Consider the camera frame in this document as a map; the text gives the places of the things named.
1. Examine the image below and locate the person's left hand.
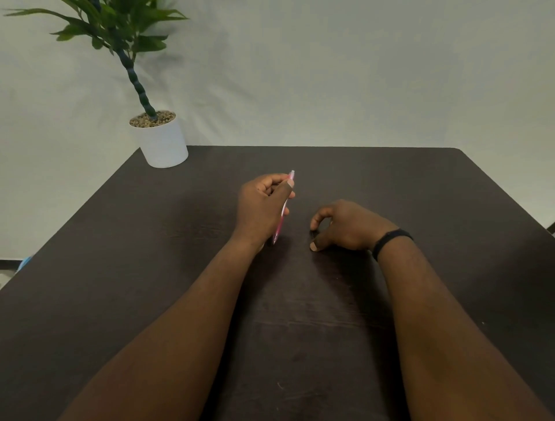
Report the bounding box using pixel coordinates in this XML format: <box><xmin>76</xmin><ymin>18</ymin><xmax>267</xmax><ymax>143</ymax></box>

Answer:
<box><xmin>230</xmin><ymin>173</ymin><xmax>297</xmax><ymax>255</ymax></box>

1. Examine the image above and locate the person's right hand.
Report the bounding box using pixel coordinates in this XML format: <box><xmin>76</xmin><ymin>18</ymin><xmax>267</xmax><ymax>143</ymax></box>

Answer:
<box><xmin>309</xmin><ymin>200</ymin><xmax>400</xmax><ymax>253</ymax></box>

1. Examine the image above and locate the pink pen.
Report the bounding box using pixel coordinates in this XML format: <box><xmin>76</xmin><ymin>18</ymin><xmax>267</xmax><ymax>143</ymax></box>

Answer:
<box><xmin>272</xmin><ymin>170</ymin><xmax>296</xmax><ymax>246</ymax></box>

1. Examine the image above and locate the person's right forearm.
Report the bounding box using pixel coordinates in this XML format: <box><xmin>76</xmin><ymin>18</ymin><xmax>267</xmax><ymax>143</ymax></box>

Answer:
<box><xmin>376</xmin><ymin>236</ymin><xmax>555</xmax><ymax>421</ymax></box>

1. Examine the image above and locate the person's left forearm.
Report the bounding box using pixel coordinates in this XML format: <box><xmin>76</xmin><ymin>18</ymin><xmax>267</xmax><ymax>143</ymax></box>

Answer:
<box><xmin>56</xmin><ymin>236</ymin><xmax>266</xmax><ymax>421</ymax></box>

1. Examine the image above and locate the black wristband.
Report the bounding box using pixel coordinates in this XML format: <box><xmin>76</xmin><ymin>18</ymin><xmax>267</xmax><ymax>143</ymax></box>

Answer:
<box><xmin>371</xmin><ymin>229</ymin><xmax>414</xmax><ymax>262</ymax></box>

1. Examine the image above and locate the white plant pot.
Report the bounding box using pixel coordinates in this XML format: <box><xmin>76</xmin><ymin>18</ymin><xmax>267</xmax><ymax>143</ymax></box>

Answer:
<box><xmin>128</xmin><ymin>110</ymin><xmax>190</xmax><ymax>169</ymax></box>

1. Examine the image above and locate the green artificial plant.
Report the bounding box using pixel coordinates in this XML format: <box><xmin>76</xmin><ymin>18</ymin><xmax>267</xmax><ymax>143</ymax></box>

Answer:
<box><xmin>3</xmin><ymin>0</ymin><xmax>190</xmax><ymax>121</ymax></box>

